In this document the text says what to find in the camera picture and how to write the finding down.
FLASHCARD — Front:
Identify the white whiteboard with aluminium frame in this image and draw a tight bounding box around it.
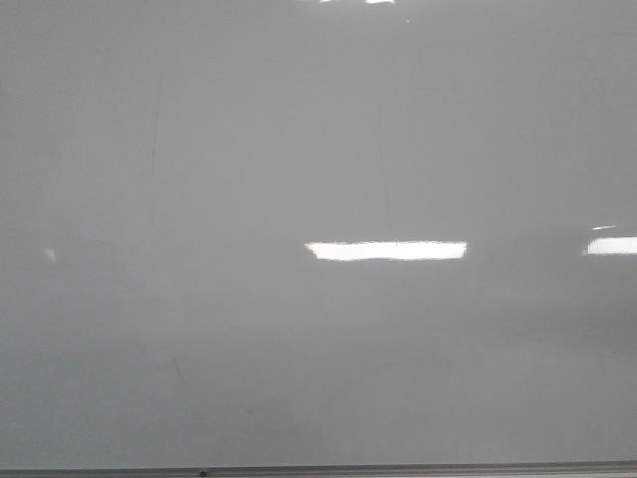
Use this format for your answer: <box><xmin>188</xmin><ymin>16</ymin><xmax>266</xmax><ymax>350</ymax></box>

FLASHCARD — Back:
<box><xmin>1</xmin><ymin>1</ymin><xmax>636</xmax><ymax>477</ymax></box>

